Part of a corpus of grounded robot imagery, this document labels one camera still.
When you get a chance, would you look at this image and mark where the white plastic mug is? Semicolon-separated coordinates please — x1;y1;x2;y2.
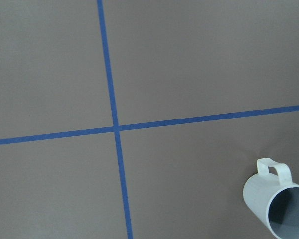
243;158;299;239

